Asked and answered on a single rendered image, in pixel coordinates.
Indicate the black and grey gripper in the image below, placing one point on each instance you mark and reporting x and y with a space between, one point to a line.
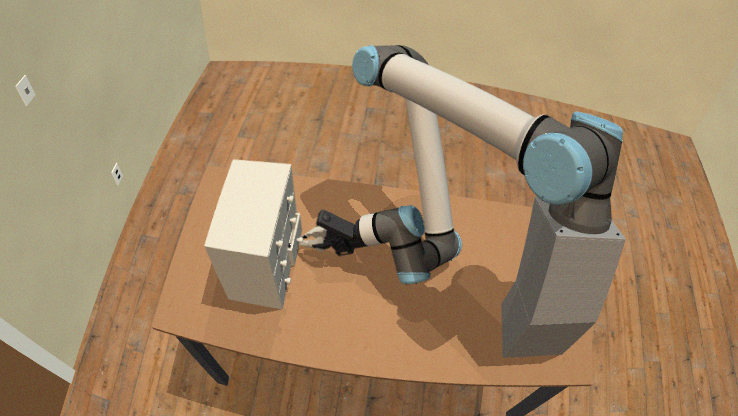
343 244

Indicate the white chest of drawers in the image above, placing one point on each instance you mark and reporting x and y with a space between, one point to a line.
242 228

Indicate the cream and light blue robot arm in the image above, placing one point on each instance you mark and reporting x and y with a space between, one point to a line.
559 166

